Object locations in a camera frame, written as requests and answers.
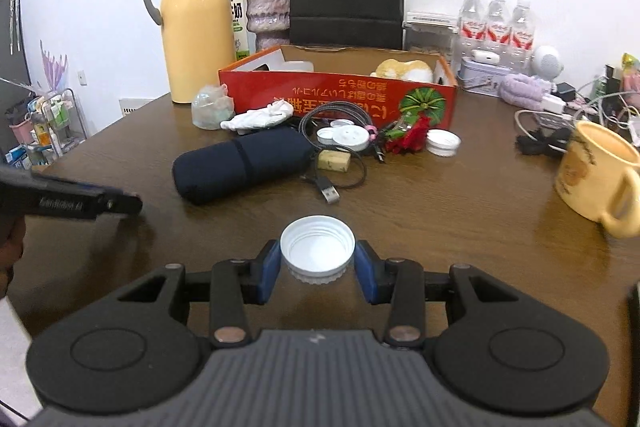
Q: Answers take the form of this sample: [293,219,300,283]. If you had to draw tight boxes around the lavender tin box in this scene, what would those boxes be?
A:
[457,57,511,98]

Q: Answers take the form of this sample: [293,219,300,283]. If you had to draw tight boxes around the red artificial rose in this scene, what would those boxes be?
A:
[384,115,431,155]

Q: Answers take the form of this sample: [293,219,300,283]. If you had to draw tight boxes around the tangled white charging cables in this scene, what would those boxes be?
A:
[514,76,640,143]

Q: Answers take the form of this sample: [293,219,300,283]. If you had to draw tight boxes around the milk carton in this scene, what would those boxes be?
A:
[230,0,252,61]

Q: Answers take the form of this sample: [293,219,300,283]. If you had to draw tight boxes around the yellow thermos jug grey handle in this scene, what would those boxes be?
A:
[143,0,235,104]

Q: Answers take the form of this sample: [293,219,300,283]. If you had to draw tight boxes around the purple fluffy scrunchie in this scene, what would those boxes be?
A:
[497,74,552,110]

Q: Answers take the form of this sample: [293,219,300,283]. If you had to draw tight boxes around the pink plush snack packet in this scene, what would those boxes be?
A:
[620,53,640,108]

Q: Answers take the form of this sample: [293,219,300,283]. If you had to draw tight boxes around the pink white ceramic vase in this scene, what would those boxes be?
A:
[246,0,291,51]

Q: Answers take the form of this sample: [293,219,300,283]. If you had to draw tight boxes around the braided cable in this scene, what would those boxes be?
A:
[297,100,386,164]

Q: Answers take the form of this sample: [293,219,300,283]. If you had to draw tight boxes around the water bottle middle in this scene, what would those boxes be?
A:
[484,0,511,55]

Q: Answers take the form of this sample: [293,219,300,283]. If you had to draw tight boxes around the clear acrylic organizer box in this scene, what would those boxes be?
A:
[404,11,458,60]

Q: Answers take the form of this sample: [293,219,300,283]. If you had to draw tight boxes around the white jar lid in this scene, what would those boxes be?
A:
[426,129,461,157]

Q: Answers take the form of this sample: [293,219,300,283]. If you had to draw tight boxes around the water bottle left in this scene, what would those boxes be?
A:
[458,0,486,56]

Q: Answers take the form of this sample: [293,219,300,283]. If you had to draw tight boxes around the yellow bear mug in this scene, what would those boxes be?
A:
[554,120,639,239]

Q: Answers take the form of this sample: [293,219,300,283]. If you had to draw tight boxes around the white cloth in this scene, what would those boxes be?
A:
[220,100,294,134]

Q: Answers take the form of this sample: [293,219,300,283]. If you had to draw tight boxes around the red cardboard box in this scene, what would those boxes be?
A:
[218,44,458,129]

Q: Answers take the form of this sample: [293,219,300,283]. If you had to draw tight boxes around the small beige eraser block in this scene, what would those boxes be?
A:
[317,150,352,173]

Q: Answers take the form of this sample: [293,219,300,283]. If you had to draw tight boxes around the yellow white plush toy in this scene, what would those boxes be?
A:
[370,58,433,83]

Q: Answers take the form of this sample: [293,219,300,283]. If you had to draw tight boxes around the clear plastic bag bundle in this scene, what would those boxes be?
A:
[191,84,234,130]

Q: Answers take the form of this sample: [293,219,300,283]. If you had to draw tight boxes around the white round disc device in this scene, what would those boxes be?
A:
[316,119,370,152]

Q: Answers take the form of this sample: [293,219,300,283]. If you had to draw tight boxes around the metal storage cart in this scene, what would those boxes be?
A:
[3,88,88,170]

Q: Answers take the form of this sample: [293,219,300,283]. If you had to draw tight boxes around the white wall outlet panel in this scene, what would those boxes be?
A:
[118,98,152,117]

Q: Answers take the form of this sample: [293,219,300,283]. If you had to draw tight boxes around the black usb cable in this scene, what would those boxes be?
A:
[299,150,369,206]

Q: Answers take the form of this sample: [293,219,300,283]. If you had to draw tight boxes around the dark navy pouch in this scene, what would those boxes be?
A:
[172,127,314,206]

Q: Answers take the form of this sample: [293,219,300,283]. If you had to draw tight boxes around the black hair bow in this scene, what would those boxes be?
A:
[515,128,572,158]

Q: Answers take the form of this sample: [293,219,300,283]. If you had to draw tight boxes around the white earbuds case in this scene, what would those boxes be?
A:
[472,49,500,65]

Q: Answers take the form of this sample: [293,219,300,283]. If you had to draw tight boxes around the white plastic bottle cap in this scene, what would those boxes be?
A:
[279,216,356,284]

